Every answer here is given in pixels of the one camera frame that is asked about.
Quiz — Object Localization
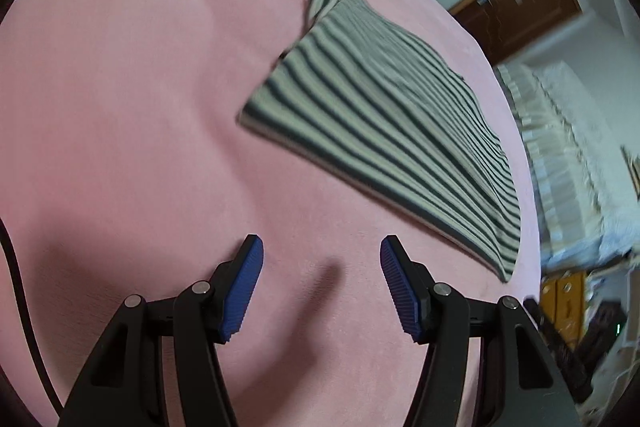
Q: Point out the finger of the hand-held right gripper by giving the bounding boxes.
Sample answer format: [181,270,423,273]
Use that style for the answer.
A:
[522,298,593,404]

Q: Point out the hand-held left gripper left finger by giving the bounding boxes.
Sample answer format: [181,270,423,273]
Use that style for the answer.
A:
[57,234,264,427]

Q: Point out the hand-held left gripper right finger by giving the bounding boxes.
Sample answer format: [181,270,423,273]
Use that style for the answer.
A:
[380,234,583,427]

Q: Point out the grey striped shirt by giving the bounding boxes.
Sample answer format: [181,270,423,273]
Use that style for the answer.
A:
[236,0,522,284]

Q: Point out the yellow wooden cabinet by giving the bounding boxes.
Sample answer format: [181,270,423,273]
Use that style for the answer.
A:
[541,271,587,344]

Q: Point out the dark device with green light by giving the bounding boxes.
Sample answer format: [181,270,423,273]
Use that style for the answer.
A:
[582,301,627,373]

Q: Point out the white lace furniture cover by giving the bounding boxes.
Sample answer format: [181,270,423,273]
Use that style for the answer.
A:
[495,59,640,273]

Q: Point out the pink plush blanket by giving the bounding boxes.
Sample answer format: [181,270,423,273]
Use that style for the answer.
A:
[0,0,546,427]

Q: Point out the brown wooden door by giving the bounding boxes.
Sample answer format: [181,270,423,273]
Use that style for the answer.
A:
[450,0,583,65]

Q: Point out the black cable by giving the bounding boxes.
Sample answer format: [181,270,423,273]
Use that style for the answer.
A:
[0,217,66,413]

